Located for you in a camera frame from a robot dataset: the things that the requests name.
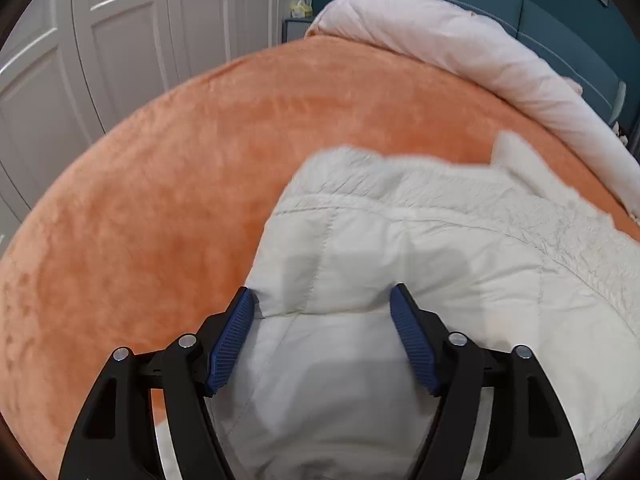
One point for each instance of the orange plush bed cover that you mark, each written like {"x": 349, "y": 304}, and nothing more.
{"x": 156, "y": 225}

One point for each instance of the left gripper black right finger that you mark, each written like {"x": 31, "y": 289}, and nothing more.
{"x": 528, "y": 433}

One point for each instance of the teal upholstered headboard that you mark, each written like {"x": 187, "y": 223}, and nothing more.
{"x": 585, "y": 40}

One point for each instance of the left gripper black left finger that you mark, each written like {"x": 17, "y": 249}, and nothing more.
{"x": 114, "y": 435}

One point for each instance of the white panelled wardrobe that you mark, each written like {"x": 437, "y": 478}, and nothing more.
{"x": 72, "y": 69}

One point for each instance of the rolled white pink duvet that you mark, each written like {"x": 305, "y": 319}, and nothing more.
{"x": 477, "y": 49}

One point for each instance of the dark bedside table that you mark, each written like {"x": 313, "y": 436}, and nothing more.
{"x": 294, "y": 29}

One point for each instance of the white quilted padded jacket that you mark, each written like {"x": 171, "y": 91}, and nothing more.
{"x": 505, "y": 253}

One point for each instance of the yellow tissue pack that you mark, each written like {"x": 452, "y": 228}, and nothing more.
{"x": 299, "y": 9}

